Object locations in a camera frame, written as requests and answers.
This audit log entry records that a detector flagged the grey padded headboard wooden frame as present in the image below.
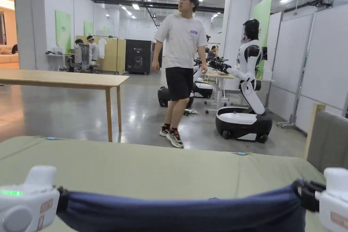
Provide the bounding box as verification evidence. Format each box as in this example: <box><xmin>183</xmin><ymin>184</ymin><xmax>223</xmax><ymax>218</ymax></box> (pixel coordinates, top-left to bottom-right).
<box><xmin>304</xmin><ymin>103</ymin><xmax>348</xmax><ymax>178</ymax></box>

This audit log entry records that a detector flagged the black carton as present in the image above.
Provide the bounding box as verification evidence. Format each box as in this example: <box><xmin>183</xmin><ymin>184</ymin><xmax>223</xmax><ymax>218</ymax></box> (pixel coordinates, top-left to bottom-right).
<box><xmin>125</xmin><ymin>39</ymin><xmax>152</xmax><ymax>75</ymax></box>

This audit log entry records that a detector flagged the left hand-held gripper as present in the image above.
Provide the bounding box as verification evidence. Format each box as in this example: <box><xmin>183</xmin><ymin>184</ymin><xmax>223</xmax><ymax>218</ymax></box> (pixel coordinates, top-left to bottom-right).
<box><xmin>0</xmin><ymin>165</ymin><xmax>69</xmax><ymax>232</ymax></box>

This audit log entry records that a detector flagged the dark blue garment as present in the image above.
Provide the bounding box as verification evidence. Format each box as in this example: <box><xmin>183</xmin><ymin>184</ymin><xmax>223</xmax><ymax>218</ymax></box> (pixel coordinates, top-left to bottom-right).
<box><xmin>55</xmin><ymin>179</ymin><xmax>308</xmax><ymax>232</ymax></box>

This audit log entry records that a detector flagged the white hanging shirt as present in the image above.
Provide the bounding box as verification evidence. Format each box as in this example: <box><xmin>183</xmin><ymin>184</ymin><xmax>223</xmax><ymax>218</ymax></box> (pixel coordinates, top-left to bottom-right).
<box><xmin>98</xmin><ymin>37</ymin><xmax>108</xmax><ymax>59</ymax></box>

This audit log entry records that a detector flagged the bed with pale green sheet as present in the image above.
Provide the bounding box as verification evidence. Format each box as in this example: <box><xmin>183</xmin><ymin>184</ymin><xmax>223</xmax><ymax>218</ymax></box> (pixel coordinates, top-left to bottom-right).
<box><xmin>0</xmin><ymin>135</ymin><xmax>327</xmax><ymax>232</ymax></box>

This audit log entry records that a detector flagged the white side table with items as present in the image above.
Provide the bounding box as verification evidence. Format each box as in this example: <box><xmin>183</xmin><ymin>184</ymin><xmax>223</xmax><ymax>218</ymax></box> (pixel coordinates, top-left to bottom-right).
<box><xmin>45</xmin><ymin>50</ymin><xmax>74</xmax><ymax>71</ymax></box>

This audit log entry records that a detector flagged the beige sofa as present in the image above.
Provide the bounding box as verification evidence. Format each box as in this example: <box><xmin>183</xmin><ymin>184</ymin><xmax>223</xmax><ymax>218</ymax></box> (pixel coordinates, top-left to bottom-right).
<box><xmin>0</xmin><ymin>44</ymin><xmax>20</xmax><ymax>65</ymax></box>

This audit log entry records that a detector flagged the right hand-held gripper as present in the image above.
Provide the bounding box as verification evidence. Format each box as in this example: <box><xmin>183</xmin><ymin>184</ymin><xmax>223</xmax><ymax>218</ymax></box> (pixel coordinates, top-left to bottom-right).
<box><xmin>293</xmin><ymin>167</ymin><xmax>348</xmax><ymax>232</ymax></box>

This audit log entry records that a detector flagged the white and black humanoid robot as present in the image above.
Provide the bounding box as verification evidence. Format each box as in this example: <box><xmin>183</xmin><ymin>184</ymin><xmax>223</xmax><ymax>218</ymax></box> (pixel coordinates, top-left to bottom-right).
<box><xmin>215</xmin><ymin>18</ymin><xmax>273</xmax><ymax>144</ymax></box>

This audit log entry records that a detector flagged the grey office chair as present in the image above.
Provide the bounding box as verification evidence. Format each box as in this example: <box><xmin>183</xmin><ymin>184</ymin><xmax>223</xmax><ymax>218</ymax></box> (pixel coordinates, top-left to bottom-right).
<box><xmin>67</xmin><ymin>43</ymin><xmax>94</xmax><ymax>73</ymax></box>

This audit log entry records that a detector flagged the white and black robot base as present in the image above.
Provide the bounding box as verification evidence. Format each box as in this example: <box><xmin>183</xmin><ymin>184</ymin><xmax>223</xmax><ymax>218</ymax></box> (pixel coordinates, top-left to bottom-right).
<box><xmin>191</xmin><ymin>65</ymin><xmax>214</xmax><ymax>99</ymax></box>
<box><xmin>157</xmin><ymin>85</ymin><xmax>195</xmax><ymax>108</ymax></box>

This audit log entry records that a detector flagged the long wooden table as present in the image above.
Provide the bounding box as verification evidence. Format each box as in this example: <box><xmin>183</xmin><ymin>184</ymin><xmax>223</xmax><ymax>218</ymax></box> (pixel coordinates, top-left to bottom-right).
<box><xmin>0</xmin><ymin>68</ymin><xmax>130</xmax><ymax>143</ymax></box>

